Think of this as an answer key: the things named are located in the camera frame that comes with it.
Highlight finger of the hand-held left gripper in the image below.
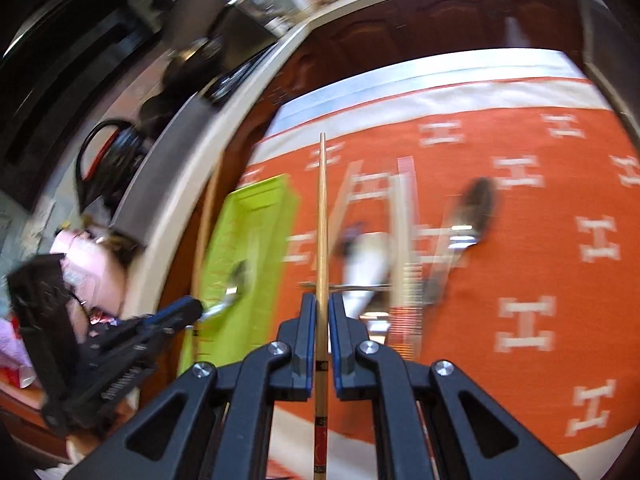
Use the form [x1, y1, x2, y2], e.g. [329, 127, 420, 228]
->
[90, 296, 204, 362]

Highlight pink cloth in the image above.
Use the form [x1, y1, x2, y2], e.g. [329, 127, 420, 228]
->
[49, 226, 128, 322]

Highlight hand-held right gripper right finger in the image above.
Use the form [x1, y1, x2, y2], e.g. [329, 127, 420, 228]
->
[328, 292, 582, 480]

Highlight large metal spoon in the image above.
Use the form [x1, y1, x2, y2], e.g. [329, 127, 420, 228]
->
[450, 177, 499, 249]

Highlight orange printed blanket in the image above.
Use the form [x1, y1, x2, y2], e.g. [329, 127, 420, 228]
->
[240, 50, 640, 467]

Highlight metal fork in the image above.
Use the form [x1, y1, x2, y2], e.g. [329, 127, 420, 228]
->
[422, 232, 482, 307]

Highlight black bag with handle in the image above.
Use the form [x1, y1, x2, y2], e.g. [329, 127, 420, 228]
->
[74, 118, 152, 212]

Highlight wooden chopstick red patterned end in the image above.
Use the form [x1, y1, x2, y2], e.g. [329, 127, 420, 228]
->
[312, 132, 331, 480]

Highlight white ceramic spoon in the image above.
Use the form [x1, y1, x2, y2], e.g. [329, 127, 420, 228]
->
[342, 231, 394, 319]

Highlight green plastic utensil tray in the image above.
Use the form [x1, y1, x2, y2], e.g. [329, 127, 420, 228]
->
[177, 174, 302, 391]

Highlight small metal spoon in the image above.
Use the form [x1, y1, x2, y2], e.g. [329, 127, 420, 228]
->
[200, 260, 249, 322]

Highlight silver metal chopstick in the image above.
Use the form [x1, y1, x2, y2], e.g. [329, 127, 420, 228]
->
[327, 160, 364, 247]
[299, 283, 392, 293]

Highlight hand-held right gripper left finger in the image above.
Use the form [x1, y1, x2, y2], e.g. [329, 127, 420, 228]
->
[64, 292, 319, 480]

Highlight black kitchen appliance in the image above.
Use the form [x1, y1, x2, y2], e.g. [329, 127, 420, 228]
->
[0, 0, 157, 207]

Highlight white kitchen countertop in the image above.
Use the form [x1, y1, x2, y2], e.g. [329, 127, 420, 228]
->
[112, 0, 601, 313]

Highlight brown wooden kitchen cabinets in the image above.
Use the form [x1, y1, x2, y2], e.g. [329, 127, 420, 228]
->
[177, 0, 591, 342]

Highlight black pot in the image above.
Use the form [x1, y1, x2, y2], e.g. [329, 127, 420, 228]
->
[139, 35, 227, 132]

